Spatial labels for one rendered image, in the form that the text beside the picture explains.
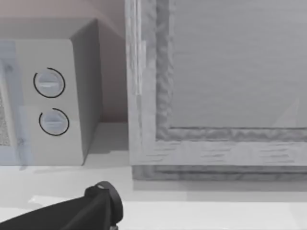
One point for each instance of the grey wooden cabinet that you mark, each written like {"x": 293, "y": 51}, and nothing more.
{"x": 216, "y": 95}

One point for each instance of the pale microwave knob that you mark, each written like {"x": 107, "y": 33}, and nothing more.
{"x": 54, "y": 121}
{"x": 48, "y": 82}

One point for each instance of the pale microwave oven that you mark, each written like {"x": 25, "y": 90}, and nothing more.
{"x": 69, "y": 107}

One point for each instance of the glass microwave door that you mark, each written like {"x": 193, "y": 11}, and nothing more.
{"x": 8, "y": 95}

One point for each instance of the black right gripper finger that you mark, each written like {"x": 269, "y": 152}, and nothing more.
{"x": 72, "y": 215}

